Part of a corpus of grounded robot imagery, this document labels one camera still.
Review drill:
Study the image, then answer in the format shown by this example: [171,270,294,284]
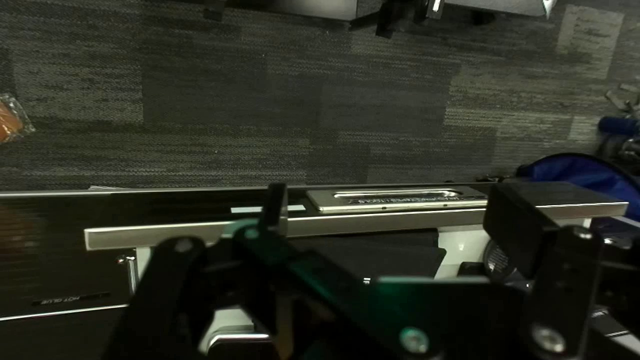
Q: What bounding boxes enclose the blue bag on floor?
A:
[516,116,640,220]

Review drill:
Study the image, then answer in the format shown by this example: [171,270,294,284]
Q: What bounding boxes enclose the black metal drawer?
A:
[0,180,630,325]

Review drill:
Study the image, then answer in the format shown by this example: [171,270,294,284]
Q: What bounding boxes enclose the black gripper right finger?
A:
[485,184,604,360]

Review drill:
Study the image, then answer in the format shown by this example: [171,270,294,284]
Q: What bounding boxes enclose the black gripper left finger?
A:
[106,184,289,360]

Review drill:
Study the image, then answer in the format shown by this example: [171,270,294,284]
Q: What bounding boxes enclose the orange plastic wrapper on floor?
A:
[0,94,37,144]

